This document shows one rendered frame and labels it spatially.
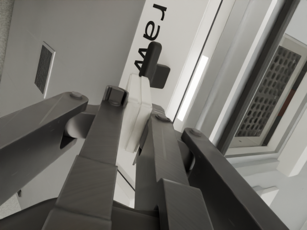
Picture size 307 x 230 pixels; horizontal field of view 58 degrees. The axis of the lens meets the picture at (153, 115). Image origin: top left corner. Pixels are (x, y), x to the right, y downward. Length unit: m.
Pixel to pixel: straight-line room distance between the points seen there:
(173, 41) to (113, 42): 0.16
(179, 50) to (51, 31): 0.46
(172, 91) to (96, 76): 0.21
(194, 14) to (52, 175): 0.49
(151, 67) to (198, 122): 0.08
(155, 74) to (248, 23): 0.11
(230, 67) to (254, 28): 0.04
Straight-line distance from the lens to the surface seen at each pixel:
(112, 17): 0.49
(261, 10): 0.30
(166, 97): 0.33
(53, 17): 0.74
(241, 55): 0.29
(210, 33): 0.33
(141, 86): 0.18
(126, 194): 0.40
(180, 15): 0.34
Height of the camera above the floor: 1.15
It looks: 43 degrees down
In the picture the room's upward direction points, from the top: 128 degrees clockwise
